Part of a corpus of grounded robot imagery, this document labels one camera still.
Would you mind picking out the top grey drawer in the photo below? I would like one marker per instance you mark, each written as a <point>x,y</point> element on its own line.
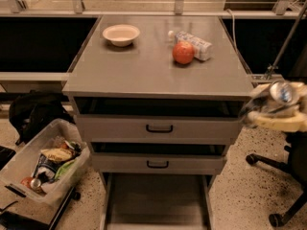
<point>158,130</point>

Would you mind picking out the black office chair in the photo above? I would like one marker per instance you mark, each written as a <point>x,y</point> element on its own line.
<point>296,167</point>

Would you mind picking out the blue white snack bag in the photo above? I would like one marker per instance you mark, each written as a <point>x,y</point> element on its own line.
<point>45,169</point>

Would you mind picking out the silver blue redbull can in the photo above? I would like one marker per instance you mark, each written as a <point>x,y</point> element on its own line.
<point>270,98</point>

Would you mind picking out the red can in bin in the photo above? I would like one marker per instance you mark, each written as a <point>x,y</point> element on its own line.
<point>31,183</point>

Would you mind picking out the clear plastic storage bin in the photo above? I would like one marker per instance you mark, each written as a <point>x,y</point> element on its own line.
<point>23,164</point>

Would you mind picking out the open bottom grey drawer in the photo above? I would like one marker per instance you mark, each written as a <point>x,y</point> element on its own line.
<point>156,202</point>

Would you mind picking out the grey metal drawer cabinet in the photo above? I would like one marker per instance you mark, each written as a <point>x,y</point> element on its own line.
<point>143,79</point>

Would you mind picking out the green snack bag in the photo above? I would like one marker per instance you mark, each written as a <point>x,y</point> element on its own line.
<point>63,169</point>

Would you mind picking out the black backpack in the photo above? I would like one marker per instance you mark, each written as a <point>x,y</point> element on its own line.
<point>31,113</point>

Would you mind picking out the red apple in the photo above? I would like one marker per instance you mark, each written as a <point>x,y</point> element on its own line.
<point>183,52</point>

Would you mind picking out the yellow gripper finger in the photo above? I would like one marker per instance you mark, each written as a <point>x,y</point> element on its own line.
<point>281,90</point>
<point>298,122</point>

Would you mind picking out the white ceramic bowl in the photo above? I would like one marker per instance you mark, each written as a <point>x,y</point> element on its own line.
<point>121,35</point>

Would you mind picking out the middle grey drawer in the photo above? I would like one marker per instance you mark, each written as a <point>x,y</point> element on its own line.
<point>156,163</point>

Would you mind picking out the yellow chip bag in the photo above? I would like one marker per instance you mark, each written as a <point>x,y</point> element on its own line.
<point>57,155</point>

